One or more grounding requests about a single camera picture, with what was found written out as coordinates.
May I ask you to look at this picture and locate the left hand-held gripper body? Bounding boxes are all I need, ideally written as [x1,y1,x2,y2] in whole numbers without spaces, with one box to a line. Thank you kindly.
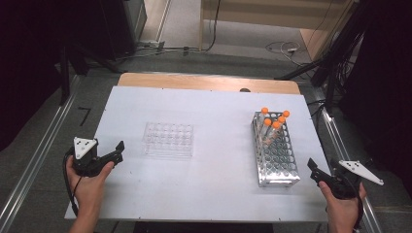
[71,137,110,178]

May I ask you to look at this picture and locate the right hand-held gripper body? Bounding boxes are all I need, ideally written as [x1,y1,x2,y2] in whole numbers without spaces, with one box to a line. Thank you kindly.
[326,157,385,200]

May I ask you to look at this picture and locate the metal test tube rack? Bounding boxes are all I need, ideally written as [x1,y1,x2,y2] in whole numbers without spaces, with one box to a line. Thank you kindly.
[251,111,301,188]

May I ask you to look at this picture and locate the clear plastic tube rack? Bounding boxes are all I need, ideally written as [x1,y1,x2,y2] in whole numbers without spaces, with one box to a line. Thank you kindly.
[141,121,195,160]

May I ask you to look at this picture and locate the person's left hand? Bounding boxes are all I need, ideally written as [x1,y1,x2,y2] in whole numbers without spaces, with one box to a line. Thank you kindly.
[65,156,115,212]

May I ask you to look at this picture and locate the person's right hand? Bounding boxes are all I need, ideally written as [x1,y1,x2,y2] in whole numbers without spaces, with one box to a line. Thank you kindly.
[318,181,367,229]

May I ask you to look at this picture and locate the black metal stand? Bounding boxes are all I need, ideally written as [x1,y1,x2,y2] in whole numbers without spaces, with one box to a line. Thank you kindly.
[58,42,124,107]

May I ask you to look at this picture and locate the black curtain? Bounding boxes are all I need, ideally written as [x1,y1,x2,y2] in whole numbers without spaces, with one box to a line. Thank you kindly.
[338,0,412,187]
[0,0,108,152]

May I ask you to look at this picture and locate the white board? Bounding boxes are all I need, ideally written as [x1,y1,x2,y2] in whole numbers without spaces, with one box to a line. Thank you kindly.
[64,85,348,223]

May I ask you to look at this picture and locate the black tripod stand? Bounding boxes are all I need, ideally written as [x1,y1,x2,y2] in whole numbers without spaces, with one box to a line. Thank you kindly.
[275,0,368,113]

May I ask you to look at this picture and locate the wooden table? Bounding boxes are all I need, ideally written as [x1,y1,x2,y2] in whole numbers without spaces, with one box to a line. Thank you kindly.
[117,72,301,95]

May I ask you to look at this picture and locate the dark cabinet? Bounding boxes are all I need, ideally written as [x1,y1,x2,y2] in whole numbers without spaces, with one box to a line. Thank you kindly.
[98,0,148,61]

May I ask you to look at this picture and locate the light wooden furniture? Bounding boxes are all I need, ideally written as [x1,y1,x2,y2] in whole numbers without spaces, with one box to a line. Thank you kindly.
[198,0,356,61]

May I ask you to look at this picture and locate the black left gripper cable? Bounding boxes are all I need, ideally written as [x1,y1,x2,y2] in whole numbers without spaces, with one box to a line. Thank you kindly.
[62,147,83,217]

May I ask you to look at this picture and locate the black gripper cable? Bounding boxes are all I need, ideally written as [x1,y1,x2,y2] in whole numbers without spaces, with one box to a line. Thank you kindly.
[339,174,365,231]
[62,147,83,217]

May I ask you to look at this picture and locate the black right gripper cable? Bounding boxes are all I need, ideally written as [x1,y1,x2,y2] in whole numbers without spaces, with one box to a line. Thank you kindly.
[339,174,365,231]

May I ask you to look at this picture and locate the aluminium rail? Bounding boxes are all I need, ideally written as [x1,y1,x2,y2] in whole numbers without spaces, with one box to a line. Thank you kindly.
[0,76,81,233]
[315,96,384,233]

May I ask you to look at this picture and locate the black floor cable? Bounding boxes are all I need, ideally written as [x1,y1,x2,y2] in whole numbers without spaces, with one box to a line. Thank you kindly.
[116,45,202,61]

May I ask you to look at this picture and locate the white coiled cable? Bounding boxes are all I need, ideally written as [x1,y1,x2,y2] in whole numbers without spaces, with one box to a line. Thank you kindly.
[265,41,303,66]

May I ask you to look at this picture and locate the black hanging cable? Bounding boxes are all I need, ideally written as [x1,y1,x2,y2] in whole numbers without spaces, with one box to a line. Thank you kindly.
[203,0,222,52]

